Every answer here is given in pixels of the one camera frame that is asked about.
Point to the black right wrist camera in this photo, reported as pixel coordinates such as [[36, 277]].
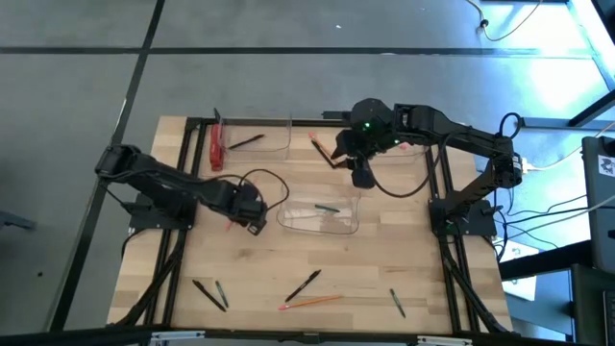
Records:
[[362, 178]]

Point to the white sticker black print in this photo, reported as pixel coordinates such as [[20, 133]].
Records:
[[606, 165]]

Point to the black aluminium frame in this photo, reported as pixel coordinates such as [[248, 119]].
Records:
[[312, 123]]

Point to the dark cabinet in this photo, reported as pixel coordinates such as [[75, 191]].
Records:
[[593, 307]]

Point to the grey cabinet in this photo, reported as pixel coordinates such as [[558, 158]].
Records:
[[600, 216]]

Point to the grey floor object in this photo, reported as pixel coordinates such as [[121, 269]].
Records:
[[14, 221]]

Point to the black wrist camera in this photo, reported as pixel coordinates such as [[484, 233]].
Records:
[[257, 228], [362, 178]]

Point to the white power strip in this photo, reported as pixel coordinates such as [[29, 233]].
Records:
[[527, 167]]

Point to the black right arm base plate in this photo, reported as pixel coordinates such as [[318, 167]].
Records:
[[483, 226]]

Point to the black slanted beam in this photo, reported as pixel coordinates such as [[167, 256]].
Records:
[[543, 263]]

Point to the black table edge beam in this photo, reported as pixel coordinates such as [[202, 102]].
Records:
[[264, 336]]

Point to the green crayon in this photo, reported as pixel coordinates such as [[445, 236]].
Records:
[[397, 303], [221, 294], [327, 208]]

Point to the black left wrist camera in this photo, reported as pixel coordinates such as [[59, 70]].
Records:
[[257, 228]]

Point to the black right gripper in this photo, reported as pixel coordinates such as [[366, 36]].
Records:
[[370, 120]]

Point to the white paper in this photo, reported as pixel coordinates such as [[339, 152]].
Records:
[[523, 288]]

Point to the black pen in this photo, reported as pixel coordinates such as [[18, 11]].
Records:
[[302, 286], [209, 295], [323, 155], [246, 141]]

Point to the black bar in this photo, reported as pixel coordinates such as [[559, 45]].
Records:
[[336, 115]]

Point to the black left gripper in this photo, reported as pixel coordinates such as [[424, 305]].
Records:
[[245, 204]]

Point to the grey floor bar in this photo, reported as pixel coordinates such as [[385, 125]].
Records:
[[552, 123]]

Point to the wide clear plastic bin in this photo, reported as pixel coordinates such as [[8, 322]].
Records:
[[307, 223]]

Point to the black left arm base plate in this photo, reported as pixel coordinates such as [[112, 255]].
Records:
[[144, 222]]

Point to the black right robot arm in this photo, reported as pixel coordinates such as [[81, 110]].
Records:
[[461, 132]]

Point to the silver bracket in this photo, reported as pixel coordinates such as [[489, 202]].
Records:
[[178, 335], [444, 341]]

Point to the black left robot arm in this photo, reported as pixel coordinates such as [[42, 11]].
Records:
[[168, 177]]

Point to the black slanted desk leg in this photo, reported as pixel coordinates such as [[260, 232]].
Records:
[[593, 109]]

